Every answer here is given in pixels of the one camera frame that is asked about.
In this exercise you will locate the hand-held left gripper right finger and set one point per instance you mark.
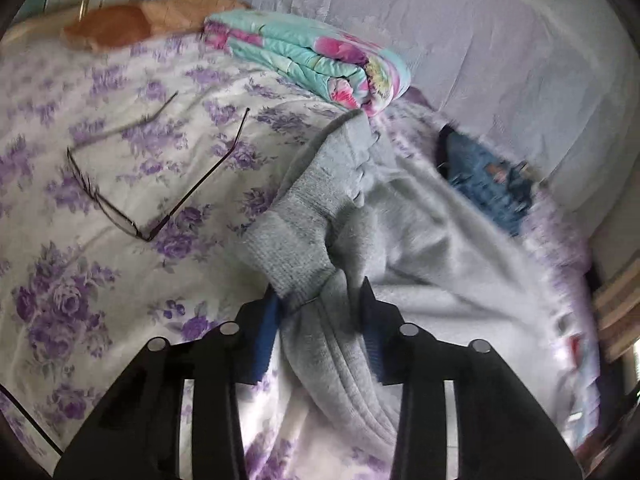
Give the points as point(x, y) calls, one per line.
point(372, 355)

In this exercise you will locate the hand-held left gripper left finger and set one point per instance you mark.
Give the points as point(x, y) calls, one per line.
point(265, 340)

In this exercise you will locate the grey knit sweater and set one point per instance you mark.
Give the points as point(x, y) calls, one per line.
point(430, 240)

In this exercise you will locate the thin-framed eyeglasses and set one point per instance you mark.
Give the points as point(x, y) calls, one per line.
point(117, 220)

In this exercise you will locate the blue jeans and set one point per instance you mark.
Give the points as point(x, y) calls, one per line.
point(480, 175)

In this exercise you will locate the purple floral bed sheet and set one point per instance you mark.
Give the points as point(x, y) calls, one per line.
point(50, 210)

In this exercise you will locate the wooden furniture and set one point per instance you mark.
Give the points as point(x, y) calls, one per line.
point(620, 310)

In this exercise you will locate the folded floral quilt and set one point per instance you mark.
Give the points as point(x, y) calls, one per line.
point(300, 50)

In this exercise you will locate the white lace cloth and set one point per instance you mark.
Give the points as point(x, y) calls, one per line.
point(450, 35)

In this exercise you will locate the orange-brown pillow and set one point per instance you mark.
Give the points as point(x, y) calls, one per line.
point(120, 25)

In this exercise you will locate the wooden bed frame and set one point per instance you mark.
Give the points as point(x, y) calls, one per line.
point(30, 27)

